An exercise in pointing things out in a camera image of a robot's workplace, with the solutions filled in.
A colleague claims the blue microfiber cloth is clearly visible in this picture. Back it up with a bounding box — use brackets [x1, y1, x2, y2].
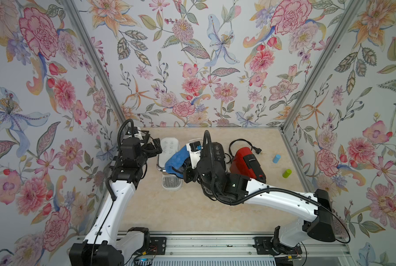
[165, 146, 190, 179]

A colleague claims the white coffee machine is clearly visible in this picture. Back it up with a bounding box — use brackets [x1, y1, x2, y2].
[157, 137, 182, 191]

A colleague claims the black coffee machine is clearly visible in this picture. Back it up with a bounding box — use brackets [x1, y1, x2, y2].
[197, 142, 227, 198]

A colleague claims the red coffee machine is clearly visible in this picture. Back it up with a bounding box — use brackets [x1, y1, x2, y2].
[230, 147, 266, 183]

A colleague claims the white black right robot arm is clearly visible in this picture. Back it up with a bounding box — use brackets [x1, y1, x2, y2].
[182, 157, 336, 248]

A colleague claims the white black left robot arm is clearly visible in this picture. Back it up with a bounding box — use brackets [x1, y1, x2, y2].
[69, 137, 162, 266]

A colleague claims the blue cylinder block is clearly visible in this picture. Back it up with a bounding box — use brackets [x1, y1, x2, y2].
[273, 155, 281, 164]

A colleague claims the green cylinder block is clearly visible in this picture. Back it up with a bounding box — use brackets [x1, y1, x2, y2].
[282, 169, 292, 178]

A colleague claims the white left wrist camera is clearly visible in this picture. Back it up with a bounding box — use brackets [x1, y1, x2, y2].
[127, 126, 143, 140]

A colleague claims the black power cable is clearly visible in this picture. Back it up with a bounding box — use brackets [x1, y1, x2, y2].
[228, 138, 262, 157]

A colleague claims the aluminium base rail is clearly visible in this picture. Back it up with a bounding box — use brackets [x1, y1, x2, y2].
[125, 232, 355, 266]

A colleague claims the aluminium frame post left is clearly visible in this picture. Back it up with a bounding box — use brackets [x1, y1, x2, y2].
[61, 0, 125, 124]

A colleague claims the aluminium frame post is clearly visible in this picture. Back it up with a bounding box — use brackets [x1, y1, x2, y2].
[61, 0, 125, 124]
[280, 0, 362, 135]

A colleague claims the aluminium frame post right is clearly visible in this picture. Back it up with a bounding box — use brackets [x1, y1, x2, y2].
[280, 0, 362, 135]

